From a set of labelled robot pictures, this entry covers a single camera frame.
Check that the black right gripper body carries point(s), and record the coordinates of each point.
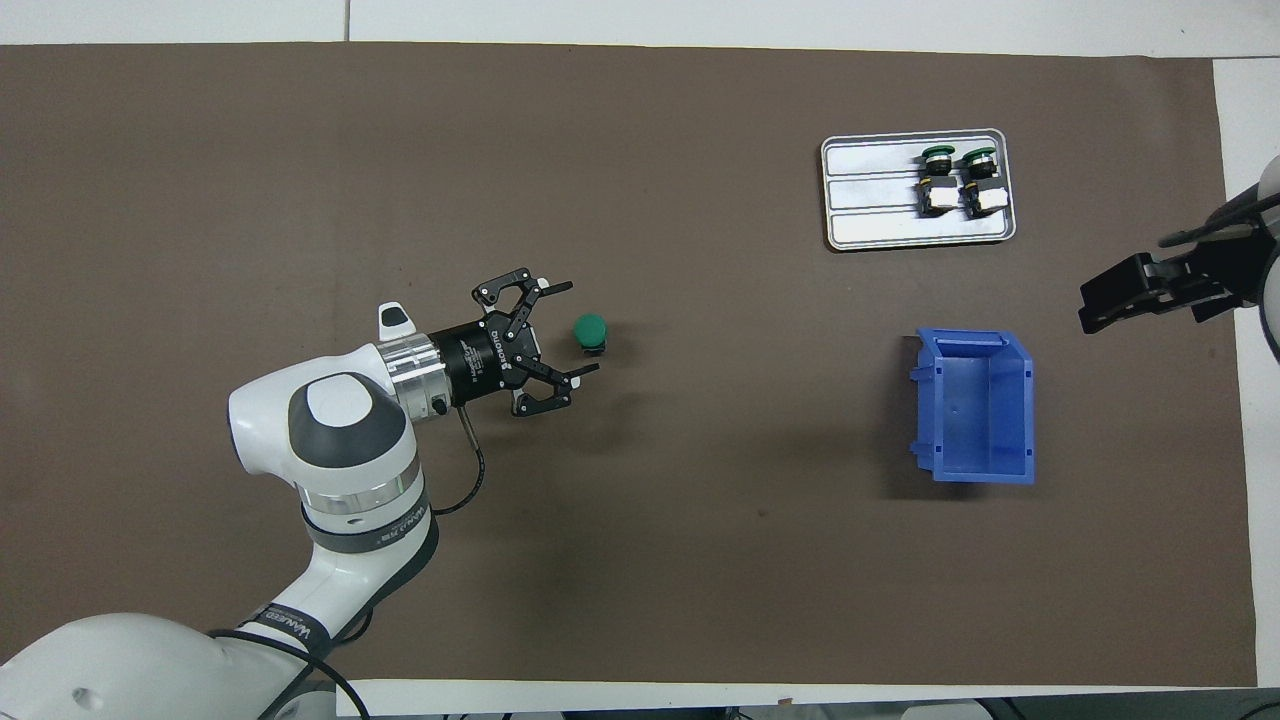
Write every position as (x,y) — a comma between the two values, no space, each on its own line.
(1235,265)

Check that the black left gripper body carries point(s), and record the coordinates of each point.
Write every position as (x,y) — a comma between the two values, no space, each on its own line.
(475,360)

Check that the green push button switch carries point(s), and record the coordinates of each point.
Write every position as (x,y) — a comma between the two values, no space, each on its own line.
(983,185)
(589,328)
(938,185)

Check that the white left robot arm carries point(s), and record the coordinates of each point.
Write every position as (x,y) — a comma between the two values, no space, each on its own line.
(340,450)

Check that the blue plastic bin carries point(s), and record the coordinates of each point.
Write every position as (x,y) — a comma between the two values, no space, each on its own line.
(975,420)

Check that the brown table mat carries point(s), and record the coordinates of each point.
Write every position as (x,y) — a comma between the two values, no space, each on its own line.
(700,500)

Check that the grey metal tray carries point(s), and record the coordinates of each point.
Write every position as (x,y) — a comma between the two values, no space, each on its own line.
(870,200)

